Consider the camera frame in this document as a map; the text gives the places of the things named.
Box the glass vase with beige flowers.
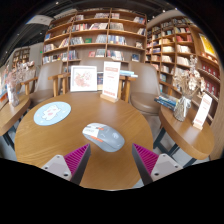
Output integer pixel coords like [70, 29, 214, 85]
[172, 54, 207, 123]

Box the dark book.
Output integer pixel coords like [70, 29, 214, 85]
[96, 71, 104, 91]

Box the distant wooden bookshelf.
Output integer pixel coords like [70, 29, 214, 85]
[11, 46, 31, 69]

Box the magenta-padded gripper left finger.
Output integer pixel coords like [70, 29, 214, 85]
[41, 143, 92, 186]

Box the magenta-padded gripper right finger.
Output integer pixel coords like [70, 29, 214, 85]
[131, 143, 184, 186]

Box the white sign on wooden base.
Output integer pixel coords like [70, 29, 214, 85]
[100, 60, 122, 104]

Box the wide wooden bookshelf unit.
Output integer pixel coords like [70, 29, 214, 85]
[41, 8, 148, 73]

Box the round wooden side table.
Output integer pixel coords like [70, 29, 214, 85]
[153, 104, 215, 168]
[0, 93, 32, 149]

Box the round light blue mouse pad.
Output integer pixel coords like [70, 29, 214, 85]
[33, 101, 72, 127]

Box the stack of books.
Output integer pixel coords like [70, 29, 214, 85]
[153, 94, 179, 112]

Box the small white sign with stand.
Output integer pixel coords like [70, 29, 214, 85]
[192, 93, 213, 131]

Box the white hanging ceiling sign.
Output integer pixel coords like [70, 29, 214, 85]
[26, 14, 54, 27]

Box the grey computer mouse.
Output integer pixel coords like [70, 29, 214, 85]
[82, 122, 126, 153]

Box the brown armchair with wooden arms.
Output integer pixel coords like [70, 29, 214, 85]
[48, 57, 138, 103]
[21, 60, 64, 106]
[128, 61, 165, 116]

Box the curved wooden bookshelf unit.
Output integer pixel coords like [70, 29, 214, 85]
[145, 14, 223, 125]

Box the blue book display rack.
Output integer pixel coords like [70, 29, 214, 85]
[0, 64, 9, 111]

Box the glass vase with pink flowers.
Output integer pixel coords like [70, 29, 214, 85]
[3, 60, 36, 108]

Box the white framed flower picture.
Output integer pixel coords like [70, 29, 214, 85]
[69, 65, 98, 93]

